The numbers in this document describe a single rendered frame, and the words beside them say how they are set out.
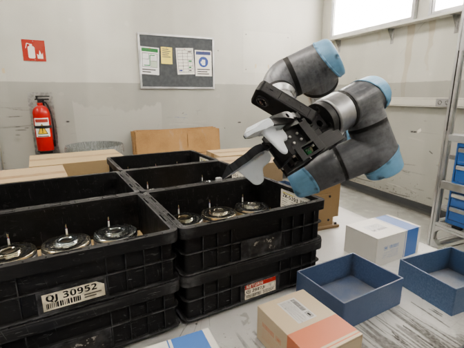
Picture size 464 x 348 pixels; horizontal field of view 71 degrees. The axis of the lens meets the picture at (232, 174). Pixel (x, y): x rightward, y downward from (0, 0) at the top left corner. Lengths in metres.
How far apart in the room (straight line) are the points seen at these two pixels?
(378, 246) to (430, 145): 2.82
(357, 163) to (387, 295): 0.35
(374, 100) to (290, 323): 0.44
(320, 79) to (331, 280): 0.55
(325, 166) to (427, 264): 0.52
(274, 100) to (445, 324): 0.63
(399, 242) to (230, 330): 0.60
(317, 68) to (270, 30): 3.71
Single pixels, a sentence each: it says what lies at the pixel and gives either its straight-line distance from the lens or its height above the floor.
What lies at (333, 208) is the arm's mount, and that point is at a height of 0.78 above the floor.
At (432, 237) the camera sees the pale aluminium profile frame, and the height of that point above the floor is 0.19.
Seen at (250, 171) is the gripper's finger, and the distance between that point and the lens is 0.59.
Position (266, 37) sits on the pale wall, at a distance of 4.61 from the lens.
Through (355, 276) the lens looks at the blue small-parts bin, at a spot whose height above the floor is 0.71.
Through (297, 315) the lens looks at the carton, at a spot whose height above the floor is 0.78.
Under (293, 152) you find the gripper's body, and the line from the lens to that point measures 0.53.
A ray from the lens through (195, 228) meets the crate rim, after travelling 0.68.
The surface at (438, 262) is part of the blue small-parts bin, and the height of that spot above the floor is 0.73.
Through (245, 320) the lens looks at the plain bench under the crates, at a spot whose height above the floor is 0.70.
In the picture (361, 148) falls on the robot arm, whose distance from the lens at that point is 0.67.
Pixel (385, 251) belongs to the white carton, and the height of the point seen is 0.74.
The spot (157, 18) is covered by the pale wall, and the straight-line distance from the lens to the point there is 4.14.
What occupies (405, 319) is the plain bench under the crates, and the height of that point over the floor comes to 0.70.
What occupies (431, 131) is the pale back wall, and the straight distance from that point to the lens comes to 3.80.
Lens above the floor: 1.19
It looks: 14 degrees down
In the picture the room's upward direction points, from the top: straight up
